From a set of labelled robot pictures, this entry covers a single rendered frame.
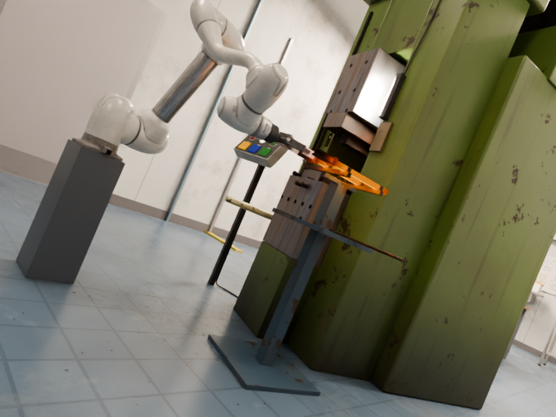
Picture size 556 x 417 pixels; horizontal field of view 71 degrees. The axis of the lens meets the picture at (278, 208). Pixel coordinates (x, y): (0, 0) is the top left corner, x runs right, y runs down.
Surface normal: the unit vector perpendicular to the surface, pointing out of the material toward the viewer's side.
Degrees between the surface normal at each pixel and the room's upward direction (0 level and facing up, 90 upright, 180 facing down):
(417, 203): 90
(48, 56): 90
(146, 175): 90
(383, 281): 90
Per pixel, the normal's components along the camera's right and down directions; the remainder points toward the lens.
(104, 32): 0.66, 0.28
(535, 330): -0.63, -0.28
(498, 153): 0.43, 0.18
